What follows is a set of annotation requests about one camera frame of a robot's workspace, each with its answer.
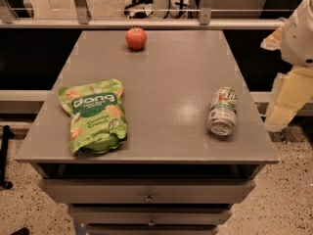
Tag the red apple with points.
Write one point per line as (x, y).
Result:
(136, 38)

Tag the top drawer metal knob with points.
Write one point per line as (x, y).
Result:
(149, 199)

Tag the black stand at left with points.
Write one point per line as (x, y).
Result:
(7, 134)

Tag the metal railing frame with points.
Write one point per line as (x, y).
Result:
(201, 17)

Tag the green dang snack bag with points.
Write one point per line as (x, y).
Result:
(97, 119)

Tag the black office chair base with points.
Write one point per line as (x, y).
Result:
(138, 0)

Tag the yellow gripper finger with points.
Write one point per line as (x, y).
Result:
(290, 92)

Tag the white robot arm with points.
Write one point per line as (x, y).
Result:
(295, 41)

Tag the grey drawer cabinet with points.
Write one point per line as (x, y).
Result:
(194, 175)

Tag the drawer metal knob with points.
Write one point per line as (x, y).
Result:
(149, 199)
(151, 222)

